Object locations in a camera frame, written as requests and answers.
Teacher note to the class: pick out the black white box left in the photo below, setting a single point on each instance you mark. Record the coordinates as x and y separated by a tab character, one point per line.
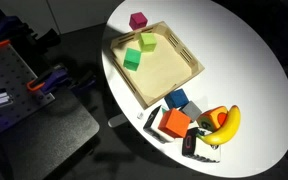
152	123

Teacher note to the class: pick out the pink block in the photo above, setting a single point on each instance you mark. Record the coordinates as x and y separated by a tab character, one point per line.
137	20

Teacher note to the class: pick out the dark clamp with orange tip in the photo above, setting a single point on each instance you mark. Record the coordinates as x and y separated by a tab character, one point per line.
12	27

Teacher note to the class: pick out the light green block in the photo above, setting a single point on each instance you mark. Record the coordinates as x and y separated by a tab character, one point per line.
147	42

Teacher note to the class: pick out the blue block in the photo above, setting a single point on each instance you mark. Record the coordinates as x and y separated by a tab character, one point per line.
176	99

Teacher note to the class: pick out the grey perforated metal plate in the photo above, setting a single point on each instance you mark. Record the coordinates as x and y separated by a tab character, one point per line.
14	75

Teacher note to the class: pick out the yellow banana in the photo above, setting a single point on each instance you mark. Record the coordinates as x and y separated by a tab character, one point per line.
227	131

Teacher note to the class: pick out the black white box right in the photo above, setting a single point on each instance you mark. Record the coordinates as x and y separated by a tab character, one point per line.
193	147

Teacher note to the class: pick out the small white cube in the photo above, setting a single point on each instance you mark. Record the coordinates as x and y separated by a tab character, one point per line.
140	115

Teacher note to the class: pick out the dark green block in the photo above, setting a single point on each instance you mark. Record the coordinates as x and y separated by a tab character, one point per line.
132	59

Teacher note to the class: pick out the black white box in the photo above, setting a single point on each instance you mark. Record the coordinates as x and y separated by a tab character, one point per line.
193	147
152	123

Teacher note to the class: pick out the black table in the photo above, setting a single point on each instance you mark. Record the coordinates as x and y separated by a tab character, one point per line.
46	145

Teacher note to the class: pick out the purple clamp with orange tip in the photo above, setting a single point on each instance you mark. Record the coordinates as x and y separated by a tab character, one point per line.
58	76

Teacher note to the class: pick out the grey block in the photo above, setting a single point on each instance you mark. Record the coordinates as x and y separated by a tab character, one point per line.
191	110

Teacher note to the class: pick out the orange block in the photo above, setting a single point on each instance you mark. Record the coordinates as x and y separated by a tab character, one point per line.
174	123

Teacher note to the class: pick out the wooden crate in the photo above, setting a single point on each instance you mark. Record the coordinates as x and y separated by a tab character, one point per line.
160	72

